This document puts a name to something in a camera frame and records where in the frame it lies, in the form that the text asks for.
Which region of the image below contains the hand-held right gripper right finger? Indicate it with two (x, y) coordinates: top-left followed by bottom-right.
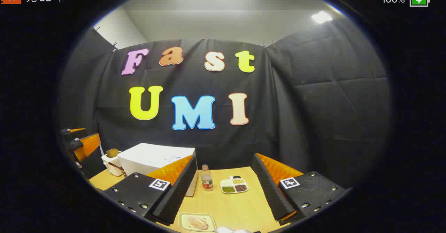
(252, 153), (346, 226)

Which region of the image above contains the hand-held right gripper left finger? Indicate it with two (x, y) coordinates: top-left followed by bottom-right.
(104, 155), (198, 226)

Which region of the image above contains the pale green square plate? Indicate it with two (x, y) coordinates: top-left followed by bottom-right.
(178, 212), (217, 232)

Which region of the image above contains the pink meat slice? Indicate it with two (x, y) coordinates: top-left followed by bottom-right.
(187, 216), (209, 230)

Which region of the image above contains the white microwave oven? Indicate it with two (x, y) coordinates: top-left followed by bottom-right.
(117, 143), (198, 196)

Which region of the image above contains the clear bottle with red label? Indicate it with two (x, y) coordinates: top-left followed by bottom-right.
(201, 164), (214, 191)

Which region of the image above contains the white divided plate of beans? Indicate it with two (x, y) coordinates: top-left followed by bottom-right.
(220, 176), (249, 194)

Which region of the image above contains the black backdrop cloth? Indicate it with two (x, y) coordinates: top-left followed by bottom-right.
(57, 15), (391, 189)

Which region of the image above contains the small ceiling light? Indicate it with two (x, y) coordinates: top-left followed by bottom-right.
(311, 11), (333, 24)

